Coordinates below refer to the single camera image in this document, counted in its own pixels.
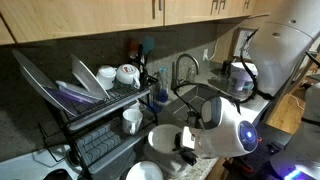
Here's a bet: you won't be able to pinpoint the grey drying mat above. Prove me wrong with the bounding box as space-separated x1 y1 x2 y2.
76 125 121 165

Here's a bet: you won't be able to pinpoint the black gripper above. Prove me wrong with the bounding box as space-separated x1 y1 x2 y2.
173 131 198 167

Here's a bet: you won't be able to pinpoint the black two-tier dish rack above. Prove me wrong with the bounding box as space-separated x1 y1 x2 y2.
48 76 159 180

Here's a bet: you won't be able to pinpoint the large white plate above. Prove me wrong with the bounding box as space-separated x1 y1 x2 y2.
12 50 77 116

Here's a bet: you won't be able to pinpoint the stainless steel sink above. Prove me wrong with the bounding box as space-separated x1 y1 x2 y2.
165 84 225 122

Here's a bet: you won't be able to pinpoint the utensil holder with utensils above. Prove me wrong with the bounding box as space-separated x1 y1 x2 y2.
128 36 155 85

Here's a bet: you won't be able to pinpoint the white mug lower rack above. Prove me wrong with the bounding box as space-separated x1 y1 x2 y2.
122 109 143 135

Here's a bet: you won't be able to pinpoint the white bowl with flower pattern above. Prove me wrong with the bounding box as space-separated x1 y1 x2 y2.
148 124 181 154

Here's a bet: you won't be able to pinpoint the white plate upright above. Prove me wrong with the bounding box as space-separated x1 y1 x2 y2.
71 55 110 100

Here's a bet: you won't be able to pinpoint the purple plastic lid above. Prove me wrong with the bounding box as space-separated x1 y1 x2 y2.
46 80 102 106

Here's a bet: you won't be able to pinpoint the framed wall sign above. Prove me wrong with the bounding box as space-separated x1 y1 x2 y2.
233 28 254 60

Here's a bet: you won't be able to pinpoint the clear plastic container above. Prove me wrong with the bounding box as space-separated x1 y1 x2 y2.
143 144 192 178

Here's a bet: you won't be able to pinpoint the white cup upside down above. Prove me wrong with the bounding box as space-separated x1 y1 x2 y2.
96 65 116 90

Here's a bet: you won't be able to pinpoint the blue dish soap bottle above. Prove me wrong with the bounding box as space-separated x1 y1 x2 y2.
157 67 169 103

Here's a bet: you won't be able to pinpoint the purple white water filter pitcher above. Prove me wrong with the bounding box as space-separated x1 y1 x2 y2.
227 62 253 99

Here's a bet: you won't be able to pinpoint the metal kitchen faucet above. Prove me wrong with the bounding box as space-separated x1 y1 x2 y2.
171 53 200 90

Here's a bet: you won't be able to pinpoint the white mug with red label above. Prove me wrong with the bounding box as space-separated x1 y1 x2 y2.
116 64 141 89

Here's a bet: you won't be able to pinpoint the wooden upper cabinets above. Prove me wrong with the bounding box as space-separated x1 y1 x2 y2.
0 0 258 45

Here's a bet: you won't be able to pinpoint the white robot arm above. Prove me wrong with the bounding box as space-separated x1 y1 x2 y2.
174 0 320 165

